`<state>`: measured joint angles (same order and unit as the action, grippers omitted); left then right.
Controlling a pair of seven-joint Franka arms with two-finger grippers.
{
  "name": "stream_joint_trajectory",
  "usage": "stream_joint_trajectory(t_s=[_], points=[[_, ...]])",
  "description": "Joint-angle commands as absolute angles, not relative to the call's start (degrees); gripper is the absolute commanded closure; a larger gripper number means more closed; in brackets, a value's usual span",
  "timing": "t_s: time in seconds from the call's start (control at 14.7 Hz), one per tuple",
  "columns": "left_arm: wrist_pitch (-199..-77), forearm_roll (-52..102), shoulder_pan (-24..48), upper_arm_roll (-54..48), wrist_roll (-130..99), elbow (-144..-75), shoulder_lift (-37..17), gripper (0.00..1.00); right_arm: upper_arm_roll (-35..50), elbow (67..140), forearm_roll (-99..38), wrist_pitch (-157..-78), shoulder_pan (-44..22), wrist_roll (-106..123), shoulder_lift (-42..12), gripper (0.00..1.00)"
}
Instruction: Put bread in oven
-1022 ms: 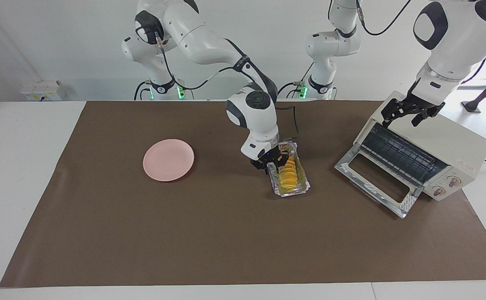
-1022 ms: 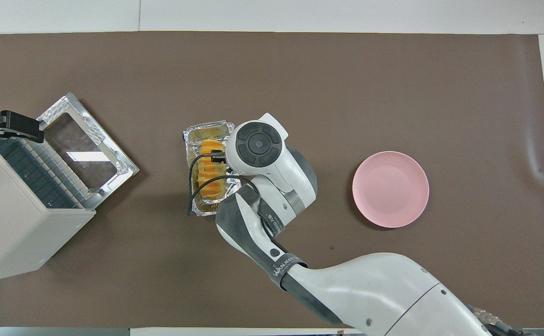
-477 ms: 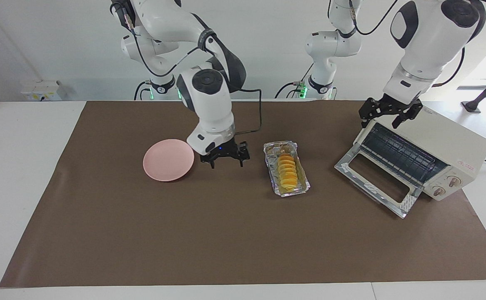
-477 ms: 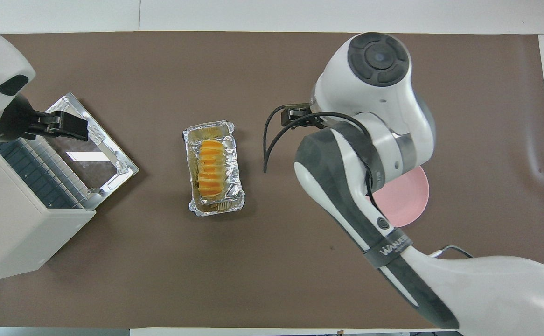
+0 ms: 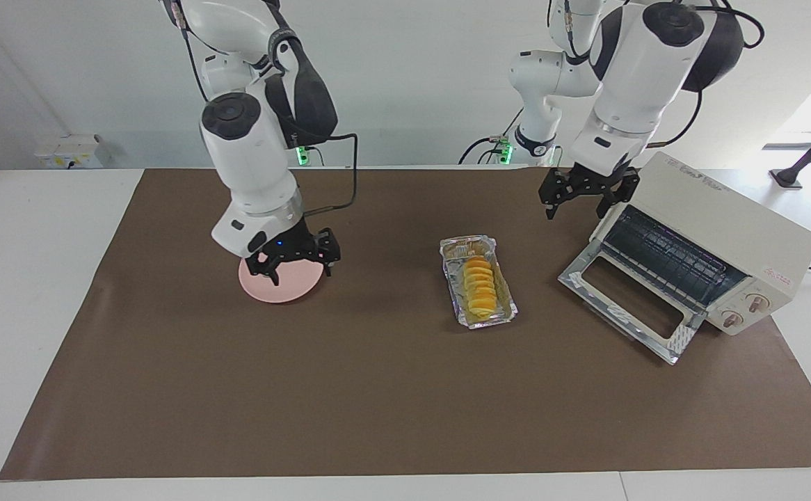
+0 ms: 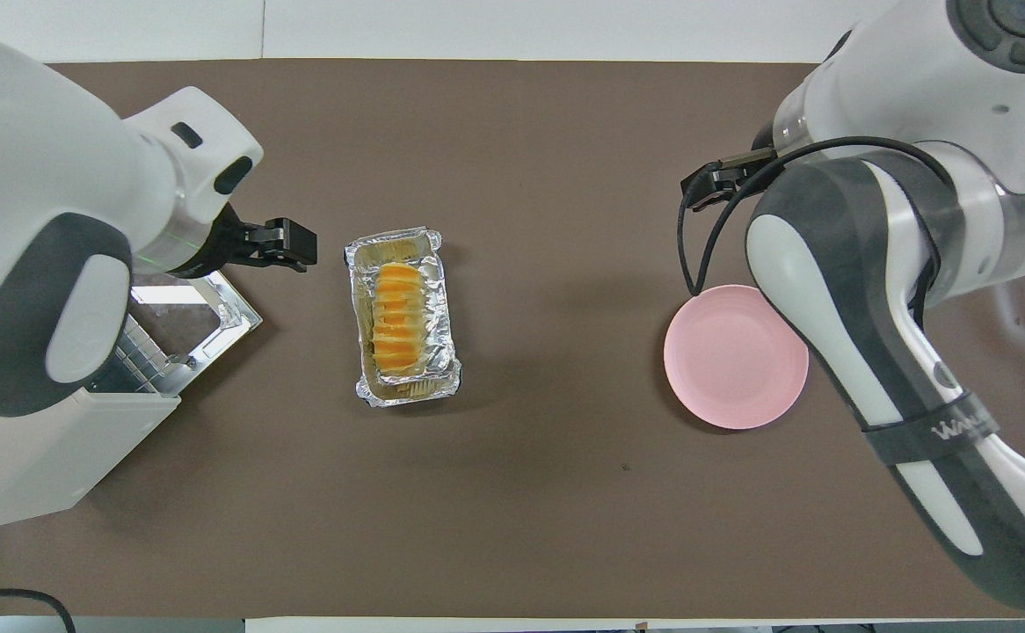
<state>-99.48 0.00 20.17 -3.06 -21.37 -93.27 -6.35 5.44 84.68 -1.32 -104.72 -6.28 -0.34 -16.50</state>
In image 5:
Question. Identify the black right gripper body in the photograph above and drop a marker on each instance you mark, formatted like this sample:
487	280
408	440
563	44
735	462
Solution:
287	243

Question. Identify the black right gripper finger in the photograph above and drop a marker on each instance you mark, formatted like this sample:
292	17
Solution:
330	252
259	266

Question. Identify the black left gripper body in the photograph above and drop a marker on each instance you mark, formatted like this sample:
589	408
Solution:
597	181

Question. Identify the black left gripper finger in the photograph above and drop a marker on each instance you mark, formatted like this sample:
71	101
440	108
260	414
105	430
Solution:
553	195
617	196

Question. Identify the aluminium foil tray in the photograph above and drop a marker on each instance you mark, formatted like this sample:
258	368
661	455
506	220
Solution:
454	254

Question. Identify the sliced yellow bread loaf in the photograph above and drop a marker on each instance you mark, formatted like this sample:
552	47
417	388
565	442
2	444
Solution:
480	289

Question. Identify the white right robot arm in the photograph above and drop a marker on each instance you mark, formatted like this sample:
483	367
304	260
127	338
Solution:
249	160

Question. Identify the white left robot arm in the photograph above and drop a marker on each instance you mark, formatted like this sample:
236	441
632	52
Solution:
635	76

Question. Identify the glass oven door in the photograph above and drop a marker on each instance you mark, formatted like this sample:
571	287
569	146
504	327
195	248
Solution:
631	296

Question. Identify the cream toaster oven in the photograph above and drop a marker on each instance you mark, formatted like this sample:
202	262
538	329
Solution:
746	229

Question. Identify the beige oven knob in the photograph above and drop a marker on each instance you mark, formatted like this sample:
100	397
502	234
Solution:
731	319
757	302

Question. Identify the pink round plate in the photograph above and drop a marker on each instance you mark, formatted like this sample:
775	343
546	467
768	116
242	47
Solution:
294	289

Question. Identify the black stand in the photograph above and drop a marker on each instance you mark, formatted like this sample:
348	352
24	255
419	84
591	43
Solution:
788	177

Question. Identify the brown table mat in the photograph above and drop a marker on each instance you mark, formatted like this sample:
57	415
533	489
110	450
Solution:
447	403

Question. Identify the white wall socket box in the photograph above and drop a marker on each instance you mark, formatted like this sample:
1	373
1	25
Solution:
71	149

